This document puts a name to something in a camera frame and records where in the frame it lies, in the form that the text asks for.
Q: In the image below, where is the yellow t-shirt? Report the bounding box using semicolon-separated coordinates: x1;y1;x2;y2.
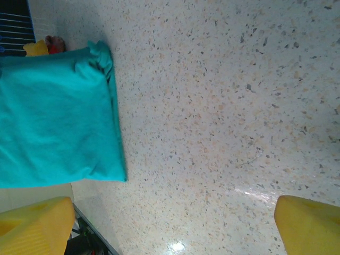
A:
23;35;67;57

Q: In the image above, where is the teal t-shirt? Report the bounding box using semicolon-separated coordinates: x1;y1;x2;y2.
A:
0;39;128;189

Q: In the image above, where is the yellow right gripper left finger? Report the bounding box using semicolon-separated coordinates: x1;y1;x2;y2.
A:
0;196;76;255

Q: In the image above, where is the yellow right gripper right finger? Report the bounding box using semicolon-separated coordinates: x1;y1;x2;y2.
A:
274;195;340;255

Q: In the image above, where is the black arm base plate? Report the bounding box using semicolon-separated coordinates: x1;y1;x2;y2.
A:
65;217;107;255

